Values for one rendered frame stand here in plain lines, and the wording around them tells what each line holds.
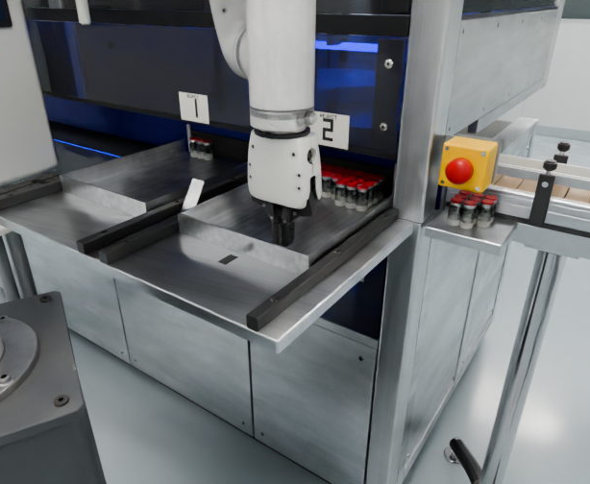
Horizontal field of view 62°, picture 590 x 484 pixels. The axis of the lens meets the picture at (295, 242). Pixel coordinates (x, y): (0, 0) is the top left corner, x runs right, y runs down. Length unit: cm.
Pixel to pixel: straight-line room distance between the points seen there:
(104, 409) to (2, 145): 91
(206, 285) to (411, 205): 39
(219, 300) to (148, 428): 112
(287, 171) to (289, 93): 10
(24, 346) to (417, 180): 62
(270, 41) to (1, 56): 93
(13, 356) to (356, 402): 76
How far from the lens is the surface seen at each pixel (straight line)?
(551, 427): 186
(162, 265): 75
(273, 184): 67
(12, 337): 69
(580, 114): 547
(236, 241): 75
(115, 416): 180
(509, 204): 94
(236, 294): 66
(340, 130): 89
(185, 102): 113
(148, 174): 114
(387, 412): 115
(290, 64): 61
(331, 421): 127
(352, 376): 114
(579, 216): 92
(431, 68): 81
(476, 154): 80
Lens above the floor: 124
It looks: 27 degrees down
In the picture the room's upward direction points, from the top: straight up
